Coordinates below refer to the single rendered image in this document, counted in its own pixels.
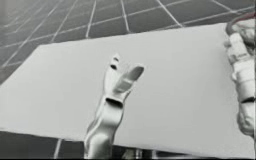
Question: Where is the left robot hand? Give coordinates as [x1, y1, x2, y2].
[102, 54, 146, 107]

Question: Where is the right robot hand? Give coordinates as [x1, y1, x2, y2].
[223, 18, 256, 56]

